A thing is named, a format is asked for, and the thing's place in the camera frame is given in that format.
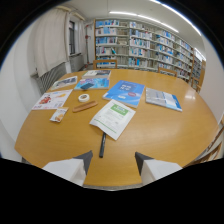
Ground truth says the white roll of tape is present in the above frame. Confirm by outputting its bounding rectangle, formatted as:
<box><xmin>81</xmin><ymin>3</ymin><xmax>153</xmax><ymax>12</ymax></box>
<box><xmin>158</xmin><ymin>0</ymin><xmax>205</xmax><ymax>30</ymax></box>
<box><xmin>77</xmin><ymin>93</ymin><xmax>91</xmax><ymax>103</ymax></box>

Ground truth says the black marker pen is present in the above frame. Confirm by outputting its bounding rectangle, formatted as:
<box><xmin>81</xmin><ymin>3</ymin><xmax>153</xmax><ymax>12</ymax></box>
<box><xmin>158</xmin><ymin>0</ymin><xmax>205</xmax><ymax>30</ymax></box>
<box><xmin>98</xmin><ymin>131</ymin><xmax>107</xmax><ymax>159</ymax></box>

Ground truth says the small orange snack packet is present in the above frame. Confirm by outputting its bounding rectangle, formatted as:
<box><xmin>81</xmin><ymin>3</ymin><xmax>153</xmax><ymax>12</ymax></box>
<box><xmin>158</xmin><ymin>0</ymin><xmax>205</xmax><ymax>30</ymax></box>
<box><xmin>49</xmin><ymin>106</ymin><xmax>70</xmax><ymax>123</ymax></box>

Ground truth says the white green leaflet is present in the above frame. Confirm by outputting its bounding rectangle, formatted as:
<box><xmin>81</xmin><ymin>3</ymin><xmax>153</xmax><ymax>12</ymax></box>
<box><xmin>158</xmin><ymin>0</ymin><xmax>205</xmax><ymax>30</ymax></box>
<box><xmin>89</xmin><ymin>98</ymin><xmax>137</xmax><ymax>141</ymax></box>

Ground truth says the light blue striped book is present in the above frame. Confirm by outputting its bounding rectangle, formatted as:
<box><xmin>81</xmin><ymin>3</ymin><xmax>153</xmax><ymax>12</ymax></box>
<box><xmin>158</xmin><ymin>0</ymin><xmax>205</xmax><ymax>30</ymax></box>
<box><xmin>145</xmin><ymin>87</ymin><xmax>183</xmax><ymax>113</ymax></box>

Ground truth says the white red flyer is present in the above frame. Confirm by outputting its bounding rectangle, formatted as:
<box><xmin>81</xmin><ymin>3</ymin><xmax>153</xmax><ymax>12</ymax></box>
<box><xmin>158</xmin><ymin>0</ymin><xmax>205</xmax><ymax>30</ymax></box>
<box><xmin>31</xmin><ymin>88</ymin><xmax>74</xmax><ymax>111</ymax></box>

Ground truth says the dark small case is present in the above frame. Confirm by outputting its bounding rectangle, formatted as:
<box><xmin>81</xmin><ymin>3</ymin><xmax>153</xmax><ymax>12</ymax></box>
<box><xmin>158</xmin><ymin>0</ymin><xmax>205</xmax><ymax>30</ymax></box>
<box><xmin>80</xmin><ymin>82</ymin><xmax>96</xmax><ymax>91</ymax></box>

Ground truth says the grey picture magazine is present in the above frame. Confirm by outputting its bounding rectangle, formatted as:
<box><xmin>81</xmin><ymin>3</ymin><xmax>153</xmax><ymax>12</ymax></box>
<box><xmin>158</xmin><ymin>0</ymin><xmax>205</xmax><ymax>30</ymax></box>
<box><xmin>49</xmin><ymin>75</ymin><xmax>79</xmax><ymax>91</ymax></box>

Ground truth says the cyan book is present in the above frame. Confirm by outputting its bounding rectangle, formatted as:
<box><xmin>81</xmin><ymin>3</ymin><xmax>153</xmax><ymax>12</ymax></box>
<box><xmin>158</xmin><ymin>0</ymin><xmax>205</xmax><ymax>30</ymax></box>
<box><xmin>73</xmin><ymin>77</ymin><xmax>111</xmax><ymax>91</ymax></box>

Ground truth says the grey radiator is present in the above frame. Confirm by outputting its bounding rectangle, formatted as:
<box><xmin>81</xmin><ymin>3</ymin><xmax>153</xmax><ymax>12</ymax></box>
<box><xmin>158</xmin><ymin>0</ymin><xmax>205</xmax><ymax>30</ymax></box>
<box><xmin>31</xmin><ymin>61</ymin><xmax>68</xmax><ymax>95</ymax></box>

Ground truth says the dark covered thick book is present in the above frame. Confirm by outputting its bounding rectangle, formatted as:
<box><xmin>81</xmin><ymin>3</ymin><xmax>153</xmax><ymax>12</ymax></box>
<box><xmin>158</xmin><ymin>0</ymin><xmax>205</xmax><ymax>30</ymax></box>
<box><xmin>81</xmin><ymin>69</ymin><xmax>112</xmax><ymax>80</ymax></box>

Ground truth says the large library bookshelf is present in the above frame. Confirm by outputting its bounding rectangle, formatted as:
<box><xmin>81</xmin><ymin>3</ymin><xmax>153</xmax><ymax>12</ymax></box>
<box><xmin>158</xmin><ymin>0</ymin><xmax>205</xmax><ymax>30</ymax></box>
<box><xmin>92</xmin><ymin>18</ymin><xmax>204</xmax><ymax>88</ymax></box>

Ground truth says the white curtain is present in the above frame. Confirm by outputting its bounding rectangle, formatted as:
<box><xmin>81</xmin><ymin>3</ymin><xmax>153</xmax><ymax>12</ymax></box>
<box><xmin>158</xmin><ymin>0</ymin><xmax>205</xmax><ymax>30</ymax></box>
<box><xmin>28</xmin><ymin>5</ymin><xmax>73</xmax><ymax>78</ymax></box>

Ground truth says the window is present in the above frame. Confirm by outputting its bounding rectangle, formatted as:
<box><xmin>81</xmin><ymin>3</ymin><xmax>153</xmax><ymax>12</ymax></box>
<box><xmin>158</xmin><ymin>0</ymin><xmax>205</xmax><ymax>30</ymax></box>
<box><xmin>68</xmin><ymin>20</ymin><xmax>77</xmax><ymax>56</ymax></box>

